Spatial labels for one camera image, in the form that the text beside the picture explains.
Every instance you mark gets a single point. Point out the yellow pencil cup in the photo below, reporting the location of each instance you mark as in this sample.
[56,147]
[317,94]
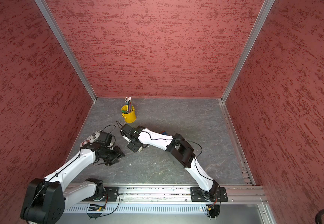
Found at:
[129,117]

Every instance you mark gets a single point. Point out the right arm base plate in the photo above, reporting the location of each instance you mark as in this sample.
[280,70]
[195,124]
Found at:
[218,194]

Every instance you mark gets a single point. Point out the flag patterned pouch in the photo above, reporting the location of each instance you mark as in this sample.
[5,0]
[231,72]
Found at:
[91,139]

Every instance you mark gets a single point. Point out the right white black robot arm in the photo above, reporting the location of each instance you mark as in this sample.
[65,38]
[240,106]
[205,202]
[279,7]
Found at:
[180,151]

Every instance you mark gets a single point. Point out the aluminium front rail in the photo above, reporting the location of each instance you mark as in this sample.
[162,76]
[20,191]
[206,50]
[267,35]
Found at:
[180,194]

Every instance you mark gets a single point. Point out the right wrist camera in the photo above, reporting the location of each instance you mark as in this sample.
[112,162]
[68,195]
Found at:
[127,131]

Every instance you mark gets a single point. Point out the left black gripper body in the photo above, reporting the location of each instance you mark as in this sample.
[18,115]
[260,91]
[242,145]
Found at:
[111,155]

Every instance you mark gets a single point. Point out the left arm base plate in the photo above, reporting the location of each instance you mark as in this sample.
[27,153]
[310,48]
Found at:
[110,195]

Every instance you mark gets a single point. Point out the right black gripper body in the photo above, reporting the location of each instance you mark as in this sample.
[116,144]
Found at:
[134,146]

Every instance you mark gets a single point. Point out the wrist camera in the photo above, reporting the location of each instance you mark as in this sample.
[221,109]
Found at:
[106,140]
[127,131]

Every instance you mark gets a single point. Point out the coloured pencils bundle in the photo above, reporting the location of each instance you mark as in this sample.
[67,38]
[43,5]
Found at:
[128,105]

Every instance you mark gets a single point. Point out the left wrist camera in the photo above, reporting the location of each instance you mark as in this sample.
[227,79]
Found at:
[106,140]

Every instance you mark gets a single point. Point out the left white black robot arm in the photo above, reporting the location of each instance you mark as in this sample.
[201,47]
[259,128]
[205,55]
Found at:
[48,198]

